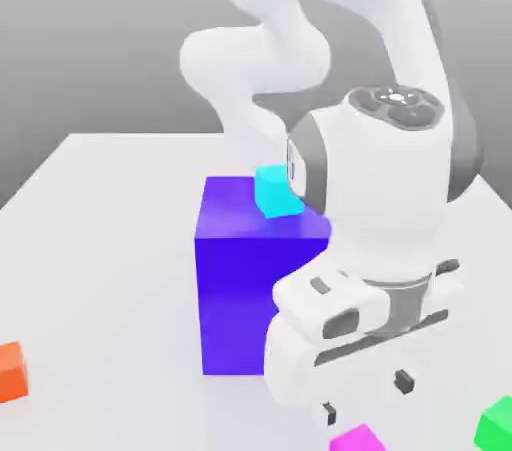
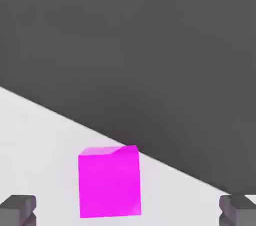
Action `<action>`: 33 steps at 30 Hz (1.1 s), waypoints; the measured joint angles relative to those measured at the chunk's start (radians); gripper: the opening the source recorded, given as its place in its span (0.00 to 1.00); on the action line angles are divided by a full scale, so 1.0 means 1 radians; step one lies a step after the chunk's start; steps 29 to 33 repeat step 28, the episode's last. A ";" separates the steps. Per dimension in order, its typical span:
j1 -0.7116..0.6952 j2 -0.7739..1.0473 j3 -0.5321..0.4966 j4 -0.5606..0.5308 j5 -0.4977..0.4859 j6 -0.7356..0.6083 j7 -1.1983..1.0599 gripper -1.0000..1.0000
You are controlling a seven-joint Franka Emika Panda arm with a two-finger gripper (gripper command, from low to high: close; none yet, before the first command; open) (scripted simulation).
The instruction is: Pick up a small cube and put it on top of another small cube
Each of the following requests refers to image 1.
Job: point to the small cyan cube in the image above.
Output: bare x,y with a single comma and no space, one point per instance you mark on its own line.
276,195

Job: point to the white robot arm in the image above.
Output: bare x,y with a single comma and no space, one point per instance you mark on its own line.
376,187

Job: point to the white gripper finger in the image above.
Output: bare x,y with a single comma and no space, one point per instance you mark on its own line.
329,414
404,382

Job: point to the large purple box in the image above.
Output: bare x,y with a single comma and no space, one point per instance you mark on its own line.
232,291

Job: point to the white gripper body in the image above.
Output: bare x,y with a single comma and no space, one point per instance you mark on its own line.
360,379

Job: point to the small green cube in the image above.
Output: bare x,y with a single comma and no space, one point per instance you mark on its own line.
496,427

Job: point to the small orange cube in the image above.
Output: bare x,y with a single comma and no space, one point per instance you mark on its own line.
12,375

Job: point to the small magenta cube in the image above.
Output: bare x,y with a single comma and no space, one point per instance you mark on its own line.
356,440

